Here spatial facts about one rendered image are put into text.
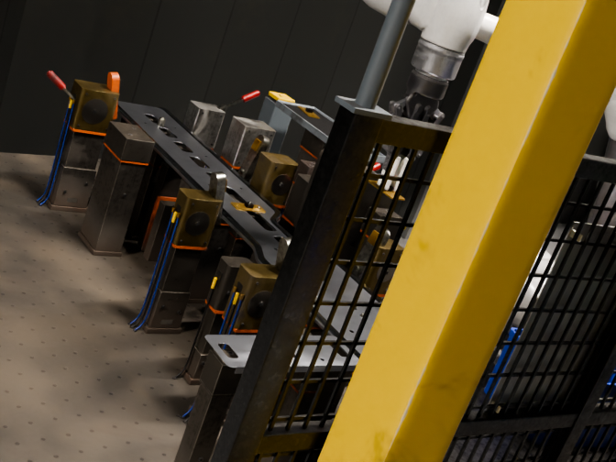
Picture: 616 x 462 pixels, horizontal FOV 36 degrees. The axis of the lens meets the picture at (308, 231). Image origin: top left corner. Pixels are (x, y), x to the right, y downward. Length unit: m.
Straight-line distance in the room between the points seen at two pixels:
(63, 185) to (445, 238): 1.81
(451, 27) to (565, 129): 0.81
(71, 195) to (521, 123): 1.92
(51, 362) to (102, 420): 0.20
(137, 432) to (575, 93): 1.18
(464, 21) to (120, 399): 0.99
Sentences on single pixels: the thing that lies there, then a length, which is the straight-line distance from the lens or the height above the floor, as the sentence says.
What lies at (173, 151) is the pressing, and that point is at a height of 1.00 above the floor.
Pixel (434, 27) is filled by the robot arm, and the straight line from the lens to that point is 1.76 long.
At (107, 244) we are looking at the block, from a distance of 2.50.
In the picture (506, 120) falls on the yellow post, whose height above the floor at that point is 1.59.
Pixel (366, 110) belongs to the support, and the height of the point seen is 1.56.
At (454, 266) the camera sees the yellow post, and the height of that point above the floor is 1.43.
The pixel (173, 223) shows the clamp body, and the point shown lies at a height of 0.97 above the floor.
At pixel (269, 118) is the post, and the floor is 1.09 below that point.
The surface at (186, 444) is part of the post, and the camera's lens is 1.68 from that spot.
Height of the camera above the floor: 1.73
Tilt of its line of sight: 19 degrees down
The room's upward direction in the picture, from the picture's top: 20 degrees clockwise
